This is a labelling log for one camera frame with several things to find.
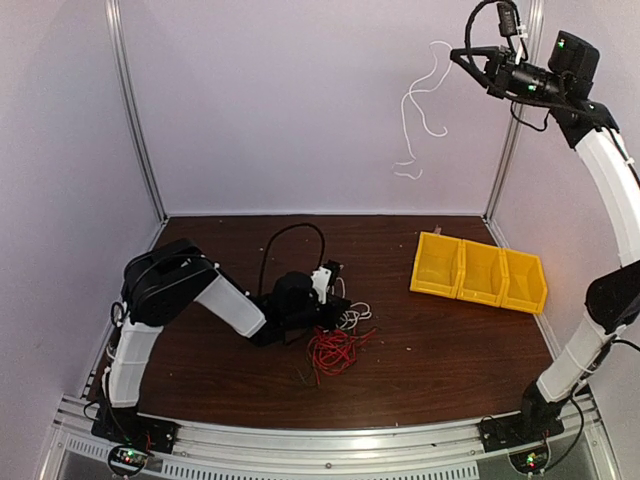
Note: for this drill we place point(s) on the aluminium frame post left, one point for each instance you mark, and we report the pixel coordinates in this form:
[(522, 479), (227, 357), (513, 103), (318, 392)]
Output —
[(117, 37)]

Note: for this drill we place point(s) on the aluminium front rail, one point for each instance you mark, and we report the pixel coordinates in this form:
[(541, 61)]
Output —
[(451, 450)]

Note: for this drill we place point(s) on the right controller board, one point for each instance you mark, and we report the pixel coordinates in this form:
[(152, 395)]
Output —
[(529, 461)]

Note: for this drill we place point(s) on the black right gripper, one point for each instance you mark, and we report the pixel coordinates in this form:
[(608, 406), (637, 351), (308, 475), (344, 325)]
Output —
[(498, 84)]

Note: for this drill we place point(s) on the yellow bin right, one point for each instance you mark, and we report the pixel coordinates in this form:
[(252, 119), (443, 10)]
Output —
[(527, 288)]

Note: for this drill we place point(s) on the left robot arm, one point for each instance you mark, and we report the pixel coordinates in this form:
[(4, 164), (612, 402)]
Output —
[(161, 284)]

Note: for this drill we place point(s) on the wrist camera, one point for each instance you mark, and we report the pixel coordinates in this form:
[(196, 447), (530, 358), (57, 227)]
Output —
[(324, 278), (509, 19)]

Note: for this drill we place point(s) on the yellow bin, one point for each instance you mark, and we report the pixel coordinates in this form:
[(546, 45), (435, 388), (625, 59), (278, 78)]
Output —
[(438, 265), (527, 288), (485, 278)]

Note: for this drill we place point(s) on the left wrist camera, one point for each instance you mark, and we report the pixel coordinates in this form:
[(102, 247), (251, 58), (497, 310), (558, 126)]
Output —
[(324, 278)]

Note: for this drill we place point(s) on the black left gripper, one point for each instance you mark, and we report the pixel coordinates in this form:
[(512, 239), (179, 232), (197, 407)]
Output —
[(335, 303)]

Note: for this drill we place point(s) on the left controller board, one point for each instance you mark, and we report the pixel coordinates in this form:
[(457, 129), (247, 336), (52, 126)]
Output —
[(126, 460)]

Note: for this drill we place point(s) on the controller board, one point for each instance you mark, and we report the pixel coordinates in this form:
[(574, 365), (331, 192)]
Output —
[(529, 461), (126, 460)]

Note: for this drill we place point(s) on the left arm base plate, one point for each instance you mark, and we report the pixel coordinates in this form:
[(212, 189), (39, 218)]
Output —
[(126, 426)]

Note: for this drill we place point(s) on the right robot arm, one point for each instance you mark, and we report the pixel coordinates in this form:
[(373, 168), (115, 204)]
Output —
[(569, 194)]

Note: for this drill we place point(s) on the yellow bin middle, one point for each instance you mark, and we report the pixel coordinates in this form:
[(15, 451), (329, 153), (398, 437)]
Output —
[(485, 278)]

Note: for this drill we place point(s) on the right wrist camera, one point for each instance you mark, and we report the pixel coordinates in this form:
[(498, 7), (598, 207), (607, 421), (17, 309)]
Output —
[(509, 19)]

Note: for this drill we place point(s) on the yellow bin left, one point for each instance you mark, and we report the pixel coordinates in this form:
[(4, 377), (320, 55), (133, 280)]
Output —
[(438, 265)]

